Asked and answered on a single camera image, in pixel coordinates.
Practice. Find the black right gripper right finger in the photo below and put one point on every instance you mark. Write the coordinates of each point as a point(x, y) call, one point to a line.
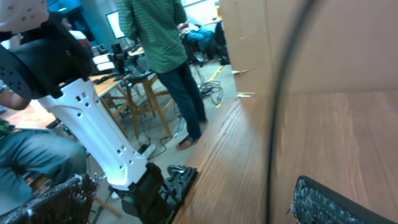
point(316, 203)

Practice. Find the computer monitor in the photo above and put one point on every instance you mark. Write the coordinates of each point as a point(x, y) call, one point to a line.
point(113, 21)

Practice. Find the seated person in jeans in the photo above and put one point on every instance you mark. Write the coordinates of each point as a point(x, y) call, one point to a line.
point(31, 151)

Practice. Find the person in green shirt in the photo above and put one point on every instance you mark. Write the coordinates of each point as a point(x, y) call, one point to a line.
point(155, 24)

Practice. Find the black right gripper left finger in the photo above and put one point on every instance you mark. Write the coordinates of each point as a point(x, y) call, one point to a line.
point(69, 202)

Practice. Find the wooden stool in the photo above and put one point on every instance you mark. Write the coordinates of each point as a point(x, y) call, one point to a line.
point(116, 95)

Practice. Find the brown cardboard panel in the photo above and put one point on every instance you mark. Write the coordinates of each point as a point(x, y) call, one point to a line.
point(347, 45)

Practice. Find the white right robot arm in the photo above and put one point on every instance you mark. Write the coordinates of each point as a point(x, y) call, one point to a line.
point(53, 68)

